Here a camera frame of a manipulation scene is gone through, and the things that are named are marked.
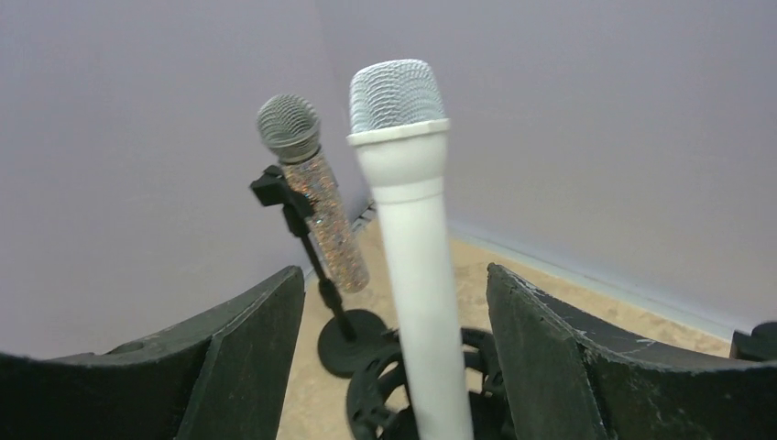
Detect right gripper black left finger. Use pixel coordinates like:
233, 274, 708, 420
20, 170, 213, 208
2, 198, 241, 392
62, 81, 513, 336
1, 266, 305, 439

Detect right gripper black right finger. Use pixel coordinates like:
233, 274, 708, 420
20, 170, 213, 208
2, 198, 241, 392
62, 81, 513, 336
487, 264, 776, 439

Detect white microphone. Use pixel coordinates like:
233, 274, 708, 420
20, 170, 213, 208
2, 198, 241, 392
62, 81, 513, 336
347, 59, 474, 439

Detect black stand with clip left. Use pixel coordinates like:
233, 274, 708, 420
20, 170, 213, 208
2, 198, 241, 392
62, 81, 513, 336
250, 165, 388, 379

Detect black stand with clip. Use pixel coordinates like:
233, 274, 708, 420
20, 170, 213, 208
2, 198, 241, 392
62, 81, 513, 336
729, 321, 776, 362
250, 165, 388, 379

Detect black stand with clip right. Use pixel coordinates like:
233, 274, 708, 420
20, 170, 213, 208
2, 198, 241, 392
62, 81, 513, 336
729, 321, 776, 362

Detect glitter silver microphone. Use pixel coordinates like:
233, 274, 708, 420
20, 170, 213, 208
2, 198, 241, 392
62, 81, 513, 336
257, 94, 369, 293

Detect black stand with shock mount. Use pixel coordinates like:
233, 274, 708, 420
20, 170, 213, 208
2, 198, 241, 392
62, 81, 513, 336
345, 327, 516, 440

